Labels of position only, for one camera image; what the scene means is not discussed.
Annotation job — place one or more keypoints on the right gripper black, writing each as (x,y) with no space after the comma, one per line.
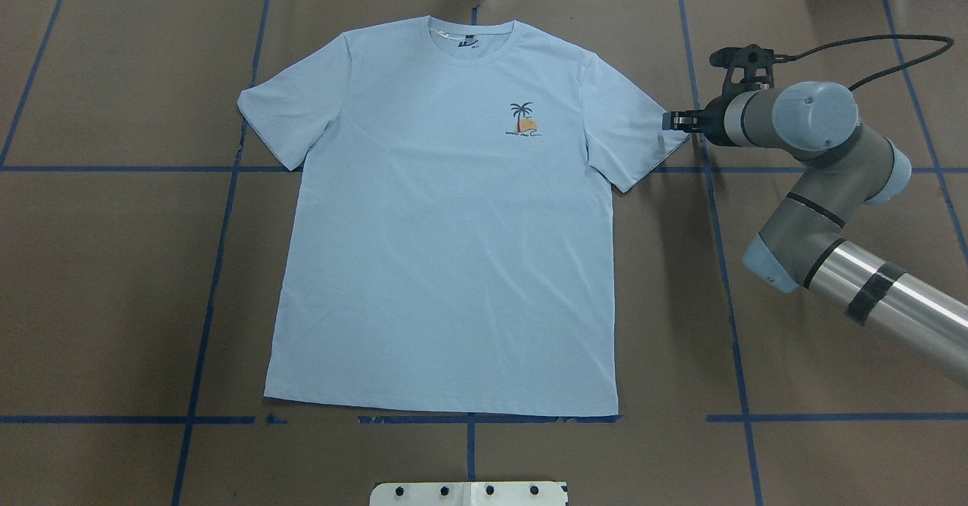
(711,121)

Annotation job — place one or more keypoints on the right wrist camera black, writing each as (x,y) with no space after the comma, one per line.
(747,68)

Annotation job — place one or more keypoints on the light blue t-shirt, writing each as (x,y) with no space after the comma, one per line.
(453,235)

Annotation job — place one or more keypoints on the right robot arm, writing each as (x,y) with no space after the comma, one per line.
(846,164)

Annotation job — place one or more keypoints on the white mounting plate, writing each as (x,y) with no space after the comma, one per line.
(471,493)

